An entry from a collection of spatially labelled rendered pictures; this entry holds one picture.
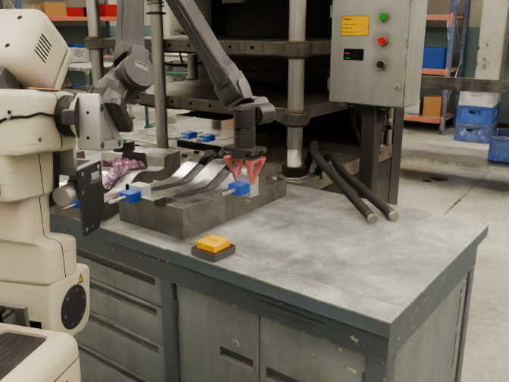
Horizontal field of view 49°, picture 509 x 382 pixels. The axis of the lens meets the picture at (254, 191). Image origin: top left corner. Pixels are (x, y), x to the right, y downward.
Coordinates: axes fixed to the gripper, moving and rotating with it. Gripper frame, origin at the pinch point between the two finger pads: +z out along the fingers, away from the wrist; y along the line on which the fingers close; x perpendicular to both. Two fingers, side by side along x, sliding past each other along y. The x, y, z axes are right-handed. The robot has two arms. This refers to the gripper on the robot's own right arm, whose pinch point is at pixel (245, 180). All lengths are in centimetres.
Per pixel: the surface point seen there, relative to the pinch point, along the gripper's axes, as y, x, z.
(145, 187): 26.8, 11.5, 4.1
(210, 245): -4.2, 19.1, 11.9
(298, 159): 22, -62, 9
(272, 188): 10.1, -27.4, 10.5
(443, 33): 171, -653, -30
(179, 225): 11.5, 14.1, 11.5
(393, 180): 18, -145, 35
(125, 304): 36, 15, 42
